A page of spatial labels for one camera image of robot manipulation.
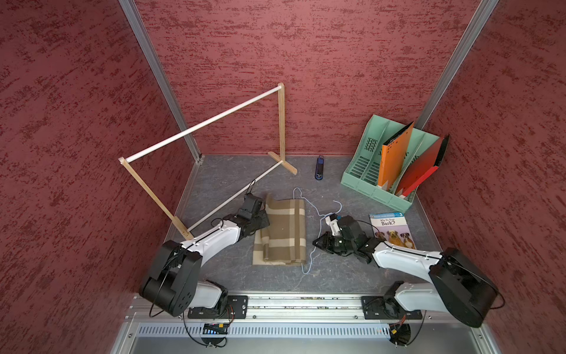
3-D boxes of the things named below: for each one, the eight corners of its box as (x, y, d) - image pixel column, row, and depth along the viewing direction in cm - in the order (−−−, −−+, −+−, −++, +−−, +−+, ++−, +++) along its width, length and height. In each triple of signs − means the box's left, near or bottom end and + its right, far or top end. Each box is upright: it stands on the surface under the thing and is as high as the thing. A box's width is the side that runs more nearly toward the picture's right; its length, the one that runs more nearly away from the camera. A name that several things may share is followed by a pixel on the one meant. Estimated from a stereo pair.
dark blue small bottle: (314, 179, 114) (314, 175, 111) (316, 158, 124) (316, 154, 121) (322, 180, 114) (323, 175, 111) (323, 159, 123) (324, 155, 120)
